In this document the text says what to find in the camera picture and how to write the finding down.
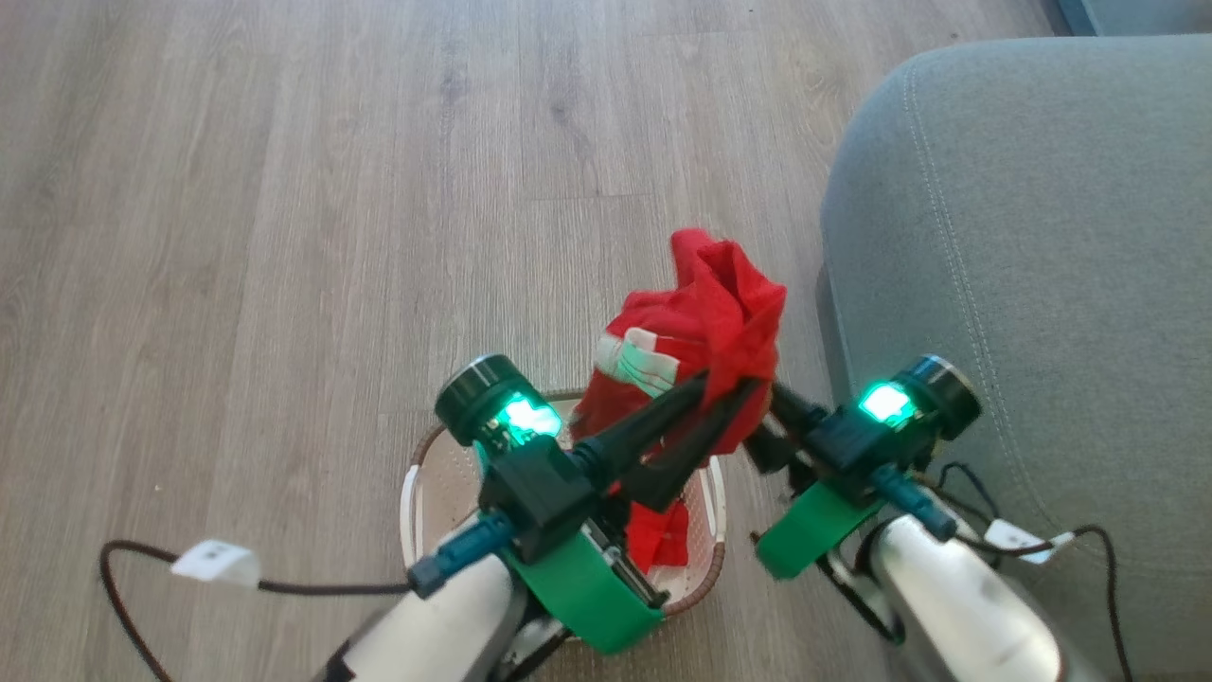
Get white left cable label tag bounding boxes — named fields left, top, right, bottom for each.
left=170, top=540, right=261, bottom=588

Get grey fabric seat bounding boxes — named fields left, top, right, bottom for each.
left=816, top=36, right=1212, bottom=682

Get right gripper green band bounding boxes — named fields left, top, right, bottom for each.
left=743, top=355, right=984, bottom=581

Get red garment with white patch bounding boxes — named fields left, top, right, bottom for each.
left=568, top=227, right=789, bottom=574

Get white right cable label tag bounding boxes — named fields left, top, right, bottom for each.
left=985, top=519, right=1076, bottom=565

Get black left arm cable blue plug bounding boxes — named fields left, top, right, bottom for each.
left=99, top=516, right=517, bottom=682

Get white perforated basket brown rim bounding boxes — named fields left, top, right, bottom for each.
left=400, top=388, right=728, bottom=621

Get grey sofa section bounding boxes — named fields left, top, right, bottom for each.
left=1056, top=0, right=1212, bottom=37

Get black arm cable blue plug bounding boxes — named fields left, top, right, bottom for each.
left=871, top=462, right=1137, bottom=682
left=99, top=516, right=517, bottom=682

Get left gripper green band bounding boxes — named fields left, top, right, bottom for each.
left=436, top=355, right=766, bottom=655

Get black right arm cable blue plug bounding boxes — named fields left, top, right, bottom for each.
left=871, top=462, right=1137, bottom=682

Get white cable label tag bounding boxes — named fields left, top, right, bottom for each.
left=170, top=540, right=261, bottom=588
left=985, top=519, right=1076, bottom=565

